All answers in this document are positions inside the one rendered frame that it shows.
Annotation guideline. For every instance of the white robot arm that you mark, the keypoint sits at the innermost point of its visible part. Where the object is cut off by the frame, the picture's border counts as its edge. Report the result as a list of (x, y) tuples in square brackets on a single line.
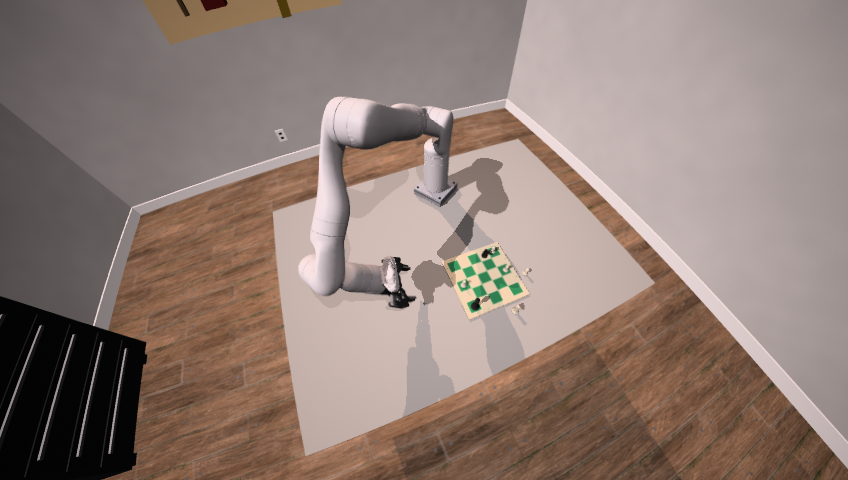
[(365, 124)]

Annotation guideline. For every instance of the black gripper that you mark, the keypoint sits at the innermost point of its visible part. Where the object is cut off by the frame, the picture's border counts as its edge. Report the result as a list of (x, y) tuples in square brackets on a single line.
[(393, 295)]

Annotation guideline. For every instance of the green and cream chessboard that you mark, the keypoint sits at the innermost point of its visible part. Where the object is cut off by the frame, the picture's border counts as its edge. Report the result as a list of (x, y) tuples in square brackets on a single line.
[(485, 279)]

